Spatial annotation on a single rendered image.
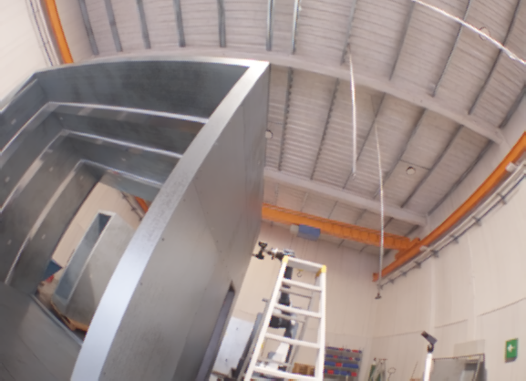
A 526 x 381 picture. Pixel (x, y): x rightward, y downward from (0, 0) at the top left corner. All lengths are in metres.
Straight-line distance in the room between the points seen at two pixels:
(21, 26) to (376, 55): 10.78
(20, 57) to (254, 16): 7.62
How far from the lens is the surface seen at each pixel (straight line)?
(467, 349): 7.84
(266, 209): 10.20
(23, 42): 9.47
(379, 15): 6.65
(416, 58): 7.05
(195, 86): 1.97
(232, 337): 8.24
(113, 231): 6.19
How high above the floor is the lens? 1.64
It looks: 36 degrees up
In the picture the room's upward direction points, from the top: 20 degrees clockwise
